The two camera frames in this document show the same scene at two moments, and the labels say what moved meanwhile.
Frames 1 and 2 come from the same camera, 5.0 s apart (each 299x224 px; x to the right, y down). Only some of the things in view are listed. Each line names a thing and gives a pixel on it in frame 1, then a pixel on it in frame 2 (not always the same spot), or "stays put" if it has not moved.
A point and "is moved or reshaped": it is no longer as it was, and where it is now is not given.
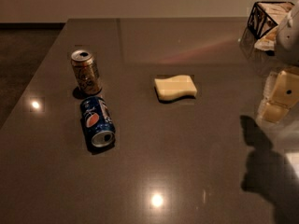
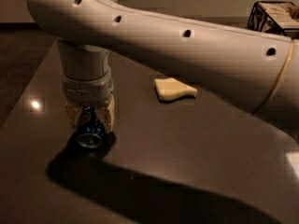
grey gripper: [289, 42] to [87, 89]
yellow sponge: [175, 88] stays put
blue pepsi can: [97, 121] is moved or reshaped
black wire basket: [263, 20] stays put
